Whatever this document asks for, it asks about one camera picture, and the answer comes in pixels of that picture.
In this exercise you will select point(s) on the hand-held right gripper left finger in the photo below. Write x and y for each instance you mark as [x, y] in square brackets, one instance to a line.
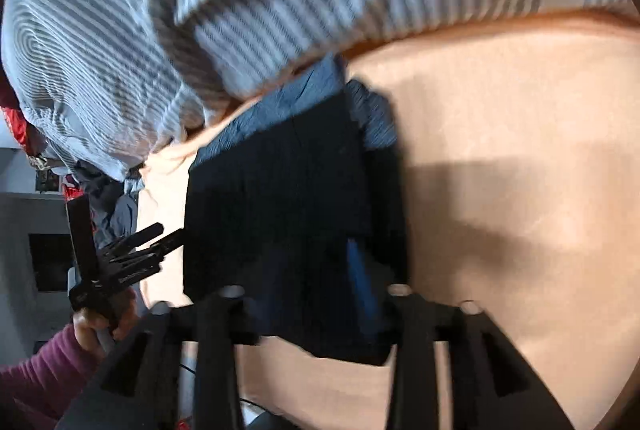
[215, 335]

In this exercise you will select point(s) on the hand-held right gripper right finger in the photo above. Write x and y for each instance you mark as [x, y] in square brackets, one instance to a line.
[361, 285]

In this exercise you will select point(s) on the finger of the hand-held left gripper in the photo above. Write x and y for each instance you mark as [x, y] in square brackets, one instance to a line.
[160, 247]
[137, 240]

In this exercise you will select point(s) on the dark navy pants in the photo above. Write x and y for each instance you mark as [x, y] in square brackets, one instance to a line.
[280, 210]

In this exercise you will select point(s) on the person's left forearm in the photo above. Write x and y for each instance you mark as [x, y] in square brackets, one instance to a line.
[45, 370]

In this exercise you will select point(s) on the person's left hand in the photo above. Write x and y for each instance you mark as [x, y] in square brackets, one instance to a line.
[100, 340]

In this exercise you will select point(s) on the grey clothing pile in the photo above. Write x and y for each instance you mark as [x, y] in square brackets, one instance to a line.
[112, 210]

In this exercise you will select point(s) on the grey cabinet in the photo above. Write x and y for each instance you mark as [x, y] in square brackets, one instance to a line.
[20, 230]

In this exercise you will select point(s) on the shiny red-orange cloth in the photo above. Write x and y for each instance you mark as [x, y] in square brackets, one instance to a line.
[17, 125]

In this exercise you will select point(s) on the peach bed sheet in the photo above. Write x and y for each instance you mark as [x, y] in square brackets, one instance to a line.
[500, 135]

